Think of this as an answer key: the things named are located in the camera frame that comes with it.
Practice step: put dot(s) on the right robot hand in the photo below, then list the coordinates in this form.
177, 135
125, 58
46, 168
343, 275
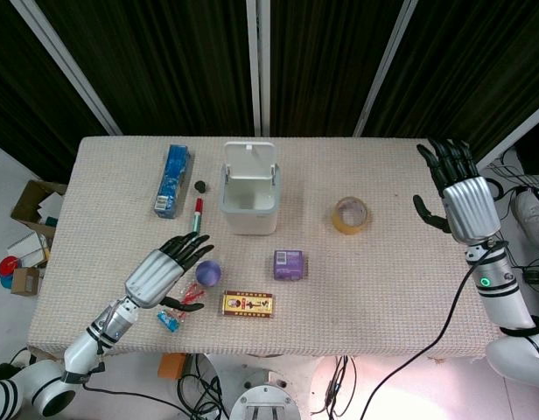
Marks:
469, 202

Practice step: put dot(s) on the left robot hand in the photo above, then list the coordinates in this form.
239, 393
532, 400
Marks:
153, 275

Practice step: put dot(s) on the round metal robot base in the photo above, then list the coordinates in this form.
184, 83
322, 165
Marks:
265, 396

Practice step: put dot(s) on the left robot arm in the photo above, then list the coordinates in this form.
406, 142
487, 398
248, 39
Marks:
55, 367

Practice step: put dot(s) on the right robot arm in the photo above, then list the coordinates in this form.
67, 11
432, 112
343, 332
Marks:
506, 306

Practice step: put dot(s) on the white open-lid bin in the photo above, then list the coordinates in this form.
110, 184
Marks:
250, 188

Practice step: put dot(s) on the cardboard box with items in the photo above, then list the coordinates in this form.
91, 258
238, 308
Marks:
37, 205

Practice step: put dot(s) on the red white candy wrapper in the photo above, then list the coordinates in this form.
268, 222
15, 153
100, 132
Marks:
188, 295

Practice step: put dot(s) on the blue white candy wrapper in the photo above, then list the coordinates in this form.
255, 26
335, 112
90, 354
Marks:
168, 320

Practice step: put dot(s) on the purple ball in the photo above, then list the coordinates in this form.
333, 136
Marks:
208, 273

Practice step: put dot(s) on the white sneaker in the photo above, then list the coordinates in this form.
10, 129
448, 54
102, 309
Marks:
530, 214

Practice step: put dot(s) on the red and green marker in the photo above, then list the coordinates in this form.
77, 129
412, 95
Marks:
197, 214

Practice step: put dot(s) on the orange box under table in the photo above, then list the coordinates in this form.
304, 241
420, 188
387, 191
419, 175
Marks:
171, 366

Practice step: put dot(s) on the blue rectangular carton box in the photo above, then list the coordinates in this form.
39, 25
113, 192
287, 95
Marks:
172, 180

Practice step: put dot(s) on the yellow red packaged box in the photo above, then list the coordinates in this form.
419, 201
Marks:
248, 304

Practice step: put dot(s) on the black round cap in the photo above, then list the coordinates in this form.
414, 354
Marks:
201, 186

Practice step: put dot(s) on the beige woven table cloth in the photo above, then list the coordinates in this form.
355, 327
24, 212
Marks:
383, 284

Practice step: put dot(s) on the yellow tape roll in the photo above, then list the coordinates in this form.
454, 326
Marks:
351, 215

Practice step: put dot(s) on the small brown cardboard box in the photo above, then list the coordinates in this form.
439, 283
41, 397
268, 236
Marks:
25, 281

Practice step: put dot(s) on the purple square box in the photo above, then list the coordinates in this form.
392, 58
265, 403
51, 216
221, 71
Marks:
289, 264

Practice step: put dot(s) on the red round disc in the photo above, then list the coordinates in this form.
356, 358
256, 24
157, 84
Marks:
8, 266

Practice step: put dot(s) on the blue round disc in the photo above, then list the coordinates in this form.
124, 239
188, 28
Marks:
5, 281

